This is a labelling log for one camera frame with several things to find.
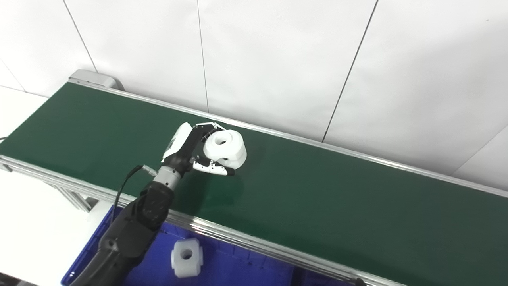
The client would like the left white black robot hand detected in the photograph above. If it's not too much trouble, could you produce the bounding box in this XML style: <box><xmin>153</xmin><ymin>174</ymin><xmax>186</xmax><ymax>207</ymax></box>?
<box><xmin>161</xmin><ymin>122</ymin><xmax>235</xmax><ymax>176</ymax></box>

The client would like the white round plastic part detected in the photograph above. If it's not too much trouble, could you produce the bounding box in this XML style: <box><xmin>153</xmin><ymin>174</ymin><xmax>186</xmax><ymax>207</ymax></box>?
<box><xmin>203</xmin><ymin>130</ymin><xmax>248</xmax><ymax>170</ymax></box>

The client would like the green conveyor belt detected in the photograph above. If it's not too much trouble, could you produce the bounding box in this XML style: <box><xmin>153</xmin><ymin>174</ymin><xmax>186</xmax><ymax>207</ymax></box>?
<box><xmin>0</xmin><ymin>82</ymin><xmax>508</xmax><ymax>286</ymax></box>
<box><xmin>0</xmin><ymin>69</ymin><xmax>508</xmax><ymax>286</ymax></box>

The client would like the white square plastic part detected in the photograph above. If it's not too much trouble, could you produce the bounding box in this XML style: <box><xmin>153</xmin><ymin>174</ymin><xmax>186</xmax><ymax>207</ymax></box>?
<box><xmin>171</xmin><ymin>238</ymin><xmax>204</xmax><ymax>278</ymax></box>

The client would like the aluminium conveyor support leg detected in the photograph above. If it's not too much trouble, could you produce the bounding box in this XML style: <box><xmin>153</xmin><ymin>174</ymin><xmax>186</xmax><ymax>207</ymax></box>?
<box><xmin>56</xmin><ymin>185</ymin><xmax>92</xmax><ymax>212</ymax></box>

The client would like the blue plastic bin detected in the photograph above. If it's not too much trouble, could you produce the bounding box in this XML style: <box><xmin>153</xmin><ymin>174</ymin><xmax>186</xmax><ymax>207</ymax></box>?
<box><xmin>61</xmin><ymin>201</ymin><xmax>295</xmax><ymax>286</ymax></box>

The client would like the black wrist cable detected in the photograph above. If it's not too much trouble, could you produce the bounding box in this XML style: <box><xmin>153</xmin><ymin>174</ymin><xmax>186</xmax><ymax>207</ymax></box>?
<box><xmin>111</xmin><ymin>164</ymin><xmax>158</xmax><ymax>223</ymax></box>

